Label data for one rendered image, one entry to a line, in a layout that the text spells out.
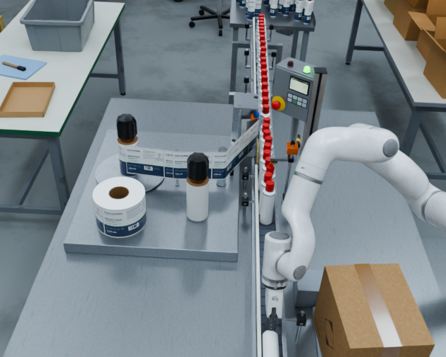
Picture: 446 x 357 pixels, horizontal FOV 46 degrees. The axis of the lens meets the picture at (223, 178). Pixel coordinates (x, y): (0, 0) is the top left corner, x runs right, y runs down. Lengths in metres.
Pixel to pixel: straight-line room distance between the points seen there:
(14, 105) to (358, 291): 2.20
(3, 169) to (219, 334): 2.60
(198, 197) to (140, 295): 0.43
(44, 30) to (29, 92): 0.57
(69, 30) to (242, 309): 2.34
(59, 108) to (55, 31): 0.75
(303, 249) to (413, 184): 0.43
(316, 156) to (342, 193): 0.91
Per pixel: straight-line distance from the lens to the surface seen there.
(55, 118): 3.00
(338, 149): 1.58
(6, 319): 3.09
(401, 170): 1.72
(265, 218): 2.12
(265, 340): 1.73
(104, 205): 2.02
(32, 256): 3.36
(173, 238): 2.07
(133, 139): 2.27
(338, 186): 2.48
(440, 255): 2.30
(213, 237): 2.08
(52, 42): 3.73
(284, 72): 1.98
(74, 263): 2.10
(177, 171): 2.26
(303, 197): 1.56
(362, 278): 1.69
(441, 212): 1.83
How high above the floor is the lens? 2.34
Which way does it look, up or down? 38 degrees down
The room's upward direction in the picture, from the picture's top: 3 degrees clockwise
